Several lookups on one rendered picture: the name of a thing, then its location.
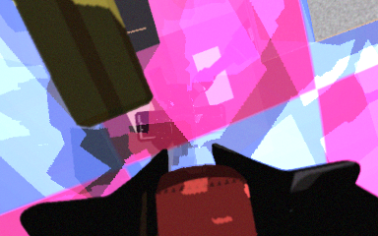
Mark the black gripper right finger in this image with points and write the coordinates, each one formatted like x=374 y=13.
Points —
x=273 y=192

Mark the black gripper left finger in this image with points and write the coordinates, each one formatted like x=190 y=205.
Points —
x=131 y=210

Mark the yellow octagonal bar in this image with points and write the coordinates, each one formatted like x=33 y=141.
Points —
x=89 y=49

